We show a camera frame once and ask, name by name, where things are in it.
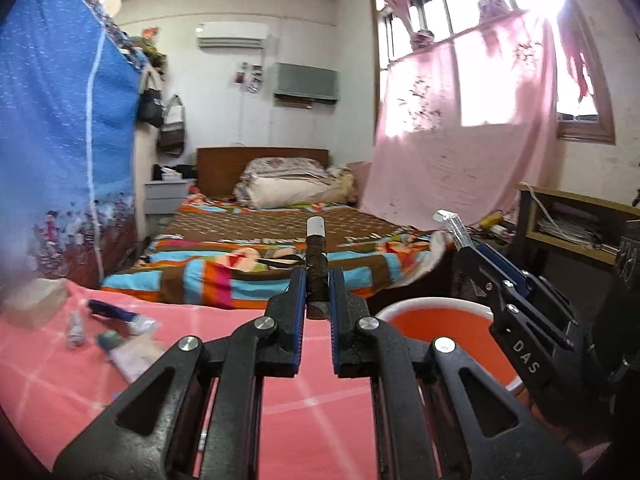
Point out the grey knotted sock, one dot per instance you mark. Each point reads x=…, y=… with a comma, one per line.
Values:
x=75, y=332

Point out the black tube with white cap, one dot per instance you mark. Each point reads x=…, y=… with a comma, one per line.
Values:
x=316, y=270

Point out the wooden shelf desk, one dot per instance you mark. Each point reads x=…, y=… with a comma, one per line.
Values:
x=575, y=197

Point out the dark blue snack wrapper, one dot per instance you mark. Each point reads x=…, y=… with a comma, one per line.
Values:
x=107, y=309

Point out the window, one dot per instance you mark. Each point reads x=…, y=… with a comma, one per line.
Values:
x=435, y=15

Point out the clear plastic item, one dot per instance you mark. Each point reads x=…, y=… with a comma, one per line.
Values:
x=456, y=230

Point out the white air conditioner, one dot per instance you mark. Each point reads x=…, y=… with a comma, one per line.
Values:
x=231, y=35

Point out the black cloth bundle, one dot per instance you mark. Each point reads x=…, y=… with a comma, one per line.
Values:
x=187, y=171

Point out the green crumpled wrapper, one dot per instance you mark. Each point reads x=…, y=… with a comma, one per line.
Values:
x=108, y=340

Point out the folded quilt and pillow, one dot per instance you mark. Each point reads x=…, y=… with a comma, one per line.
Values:
x=285, y=185

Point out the stack of papers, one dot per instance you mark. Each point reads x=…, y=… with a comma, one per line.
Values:
x=570, y=230

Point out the pink floral curtain cloth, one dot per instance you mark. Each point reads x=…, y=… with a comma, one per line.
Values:
x=450, y=150

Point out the white tissue box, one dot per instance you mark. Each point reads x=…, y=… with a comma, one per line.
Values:
x=170, y=174

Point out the orange bucket with white rim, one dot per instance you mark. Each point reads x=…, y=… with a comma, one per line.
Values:
x=440, y=325

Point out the thick old book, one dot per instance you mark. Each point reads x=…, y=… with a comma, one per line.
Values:
x=35, y=305

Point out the pink checked cloth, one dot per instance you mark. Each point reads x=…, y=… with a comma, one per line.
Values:
x=320, y=410

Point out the pink pillow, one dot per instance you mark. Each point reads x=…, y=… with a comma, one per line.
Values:
x=359, y=182

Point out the dark hanging bag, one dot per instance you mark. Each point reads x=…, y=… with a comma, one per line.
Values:
x=150, y=105

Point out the torn pink curtain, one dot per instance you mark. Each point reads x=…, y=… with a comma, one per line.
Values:
x=575, y=50

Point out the blue printed wardrobe cover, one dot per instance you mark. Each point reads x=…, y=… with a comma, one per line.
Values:
x=50, y=110

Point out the wooden headboard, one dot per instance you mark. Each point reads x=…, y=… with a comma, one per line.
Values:
x=220, y=170

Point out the wall photos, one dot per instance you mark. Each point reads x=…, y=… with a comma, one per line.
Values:
x=250, y=77

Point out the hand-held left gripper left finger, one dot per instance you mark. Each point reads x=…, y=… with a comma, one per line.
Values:
x=299, y=310

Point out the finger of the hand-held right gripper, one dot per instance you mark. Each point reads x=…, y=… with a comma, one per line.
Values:
x=510, y=275
x=520, y=350

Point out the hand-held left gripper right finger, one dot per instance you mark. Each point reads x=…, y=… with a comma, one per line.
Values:
x=336, y=320

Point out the bed with colourful blanket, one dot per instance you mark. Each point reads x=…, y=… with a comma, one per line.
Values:
x=210, y=275

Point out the grey nightstand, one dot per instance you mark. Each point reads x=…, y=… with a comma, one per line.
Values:
x=167, y=195

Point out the artificial flowers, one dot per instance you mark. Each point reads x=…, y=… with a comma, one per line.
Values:
x=150, y=45

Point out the yellow bottle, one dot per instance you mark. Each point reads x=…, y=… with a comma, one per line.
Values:
x=492, y=220

